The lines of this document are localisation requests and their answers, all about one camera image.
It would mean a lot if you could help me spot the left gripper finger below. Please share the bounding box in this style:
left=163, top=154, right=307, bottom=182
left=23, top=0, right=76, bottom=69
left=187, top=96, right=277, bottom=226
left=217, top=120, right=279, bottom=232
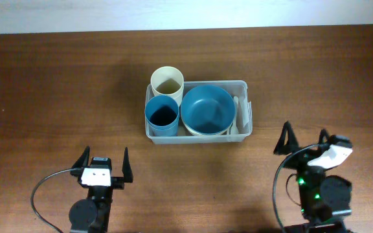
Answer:
left=122, top=147, right=133, bottom=179
left=72, top=146, right=90, bottom=168

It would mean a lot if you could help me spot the white plastic spoon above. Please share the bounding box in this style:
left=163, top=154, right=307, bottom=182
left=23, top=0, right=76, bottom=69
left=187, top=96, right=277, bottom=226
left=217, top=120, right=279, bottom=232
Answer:
left=230, top=96, right=239, bottom=135

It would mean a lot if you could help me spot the blue cup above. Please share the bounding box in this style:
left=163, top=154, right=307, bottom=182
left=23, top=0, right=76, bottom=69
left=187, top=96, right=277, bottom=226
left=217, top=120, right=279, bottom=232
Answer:
left=144, top=95, right=180, bottom=130
left=149, top=125, right=178, bottom=137

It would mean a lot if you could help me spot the cream bowl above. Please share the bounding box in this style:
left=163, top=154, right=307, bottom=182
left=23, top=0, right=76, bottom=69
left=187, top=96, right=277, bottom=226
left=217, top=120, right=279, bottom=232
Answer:
left=183, top=115, right=237, bottom=136
left=185, top=125, right=228, bottom=136

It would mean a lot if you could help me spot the cream bowl front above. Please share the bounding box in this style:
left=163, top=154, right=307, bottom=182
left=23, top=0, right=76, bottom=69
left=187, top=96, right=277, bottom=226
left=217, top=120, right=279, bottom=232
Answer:
left=183, top=115, right=237, bottom=136

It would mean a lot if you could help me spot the blue bowl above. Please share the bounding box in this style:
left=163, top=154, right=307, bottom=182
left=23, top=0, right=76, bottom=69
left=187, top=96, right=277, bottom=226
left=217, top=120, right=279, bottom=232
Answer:
left=180, top=85, right=236, bottom=136

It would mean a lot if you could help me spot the cream cup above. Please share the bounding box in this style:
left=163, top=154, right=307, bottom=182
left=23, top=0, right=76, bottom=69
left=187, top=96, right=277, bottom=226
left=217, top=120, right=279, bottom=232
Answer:
left=150, top=66, right=184, bottom=106

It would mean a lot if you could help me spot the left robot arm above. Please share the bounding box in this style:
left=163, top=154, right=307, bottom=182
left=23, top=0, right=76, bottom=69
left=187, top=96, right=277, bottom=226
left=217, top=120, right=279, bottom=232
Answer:
left=69, top=146, right=133, bottom=233

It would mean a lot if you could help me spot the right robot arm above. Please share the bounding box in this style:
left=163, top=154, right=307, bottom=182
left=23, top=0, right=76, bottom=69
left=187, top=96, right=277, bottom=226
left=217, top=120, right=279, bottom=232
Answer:
left=272, top=121, right=353, bottom=232

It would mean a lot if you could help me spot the clear plastic container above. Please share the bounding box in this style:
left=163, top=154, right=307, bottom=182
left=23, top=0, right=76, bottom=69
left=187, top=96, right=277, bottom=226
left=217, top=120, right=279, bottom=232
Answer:
left=144, top=80, right=253, bottom=144

